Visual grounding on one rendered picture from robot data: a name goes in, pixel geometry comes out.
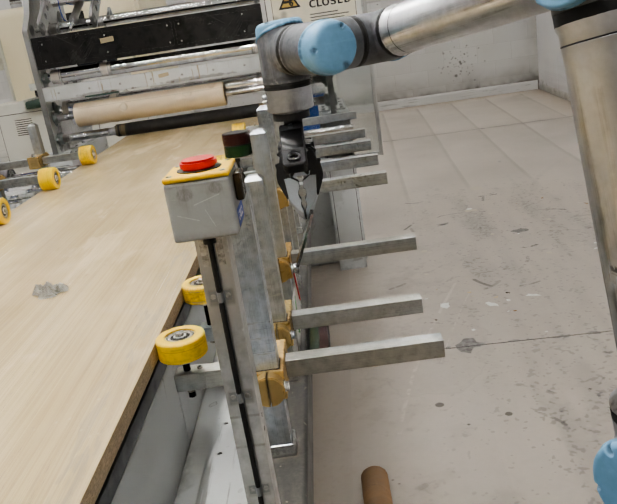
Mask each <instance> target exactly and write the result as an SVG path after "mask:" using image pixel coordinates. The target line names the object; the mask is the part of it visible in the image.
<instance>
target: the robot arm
mask: <svg viewBox="0 0 617 504"><path fill-rule="evenodd" d="M549 11H551V16H552V20H553V25H554V31H555V33H556V34H557V35H558V38H559V43H560V49H561V54H562V59H563V65H564V70H565V76H566V81H567V86H568V92H569V97H570V102H571V108H572V113H573V119H574V124H575V129H576V135H577V140H578V145H579V151H580V156H581V162H582V167H583V172H584V178H585V183H586V188H587V194H588V199H589V205H590V210H591V215H592V221H593V226H594V231H595V237H596V242H597V247H598V253H599V258H600V264H601V269H602V274H603V280H604V285H605V290H606V296H607V301H608V307H609V312H610V317H611V323H612V328H613V333H614V339H615V344H616V350H617V0H406V1H403V2H401V3H396V4H392V5H389V6H387V7H384V8H382V9H379V10H377V11H374V12H370V13H364V14H358V15H351V16H345V17H339V18H333V19H321V20H317V21H313V22H306V23H303V21H302V19H301V18H300V17H290V18H284V19H278V20H274V21H270V22H265V23H262V24H260V25H258V26H257V27H256V30H255V33H256V41H255V42H256V45H257V48H258V55H259V61H260V67H261V74H262V80H263V86H264V92H265V94H266V95H263V96H262V100H267V102H266V104H267V111H268V112H269V113H270V114H273V119H274V121H275V122H284V125H280V126H279V135H280V141H279V144H278V151H279V152H278V153H277V156H278V157H280V158H279V163H277V164H275V167H276V170H277V173H276V176H277V182H278V184H279V186H280V188H281V190H282V191H283V193H284V195H285V196H286V198H287V199H288V201H289V202H290V204H291V205H292V207H293V208H294V210H295V211H296V212H297V213H298V214H299V215H300V216H301V217H302V218H303V219H308V215H309V212H310V209H313V211H314V208H315V205H316V202H317V198H318V195H319V191H320V188H321V184H322V180H323V170H322V166H321V163H320V161H321V158H316V153H315V151H316V148H315V145H314V138H313V137H308V138H305V135H304V128H303V121H302V119H303V118H307V117H309V116H310V111H309V108H311V107H313V106H314V102H313V94H312V87H311V81H310V75H321V76H331V75H336V74H338V73H340V72H342V71H344V70H347V69H352V68H356V67H361V66H366V65H371V64H376V63H381V62H387V61H397V60H400V59H402V58H404V57H406V56H407V55H409V54H410V53H412V52H415V51H418V50H422V49H425V48H428V47H432V46H435V45H439V44H442V43H445V42H449V41H452V40H455V39H459V38H462V37H465V36H469V35H472V34H475V33H479V32H482V31H486V30H489V29H492V28H496V27H499V26H502V25H506V24H509V23H512V22H516V21H519V20H522V19H526V18H529V17H532V16H536V15H539V14H543V13H546V12H549ZM298 172H305V173H306V174H308V175H307V176H306V177H305V178H304V179H303V187H304V189H305V190H306V196H305V201H306V208H305V209H304V207H303V205H302V198H301V196H300V195H299V189H300V184H299V180H298V179H295V178H293V175H294V173H298ZM305 212H306V214H305ZM609 407H610V412H611V418H612V423H613V428H614V438H613V439H611V440H609V441H607V442H605V443H604V444H603V445H602V446H601V448H600V450H599V451H598V452H597V454H596V456H595V458H594V462H593V477H594V481H595V483H597V484H598V486H597V491H598V493H599V495H600V497H601V499H602V501H603V503H604V504H617V387H616V389H615V390H614V391H613V392H612V393H611V394H610V396H609Z"/></svg>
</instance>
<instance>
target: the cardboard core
mask: <svg viewBox="0 0 617 504"><path fill-rule="evenodd" d="M361 482H362V491H363V499H364V504H393V502H392V496H391V491H390V485H389V479H388V474H387V472H386V470H385V469H383V468H382V467H380V466H370V467H368V468H366V469H365V470H364V471H363V472H362V475H361Z"/></svg>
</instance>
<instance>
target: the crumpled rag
mask: <svg viewBox="0 0 617 504"><path fill-rule="evenodd" d="M68 287H69V286H68V285H65V284H64V283H61V282H60V283H59V284H54V285H52V284H51V283H50V282H48V281H46V283H45V284H44V285H41V284H39V285H37V284H35V287H34V290H33V293H32V296H34V295H37V296H38V299H40V300H42V299H47V298H48V299H49V298H52V297H56V296H57V294H58V293H60V292H63V291H64V292H65V291H68V289H69V288H68Z"/></svg>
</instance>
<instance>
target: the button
mask: <svg viewBox="0 0 617 504"><path fill-rule="evenodd" d="M216 163H217V158H216V157H215V156H214V155H212V154H205V155H197V156H192V157H188V158H185V159H183V160H181V162H180V163H179V166H180V169H183V171H197V170H203V169H207V168H210V167H213V166H215V164H216Z"/></svg>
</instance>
